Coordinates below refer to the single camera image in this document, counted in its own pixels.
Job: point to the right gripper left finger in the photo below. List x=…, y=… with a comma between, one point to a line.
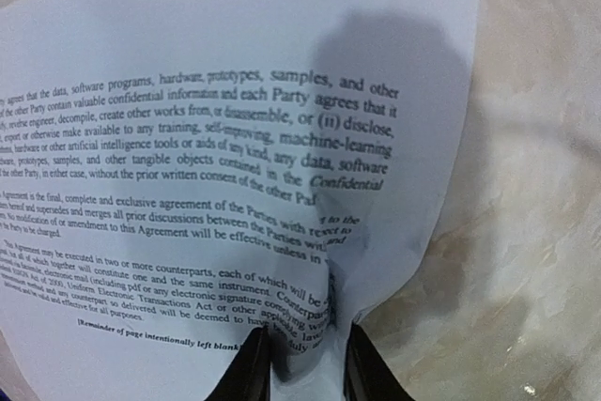
x=247, y=378

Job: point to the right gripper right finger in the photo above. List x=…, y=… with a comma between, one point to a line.
x=367, y=377

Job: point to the white paper sheet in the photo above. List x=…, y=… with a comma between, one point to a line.
x=177, y=173

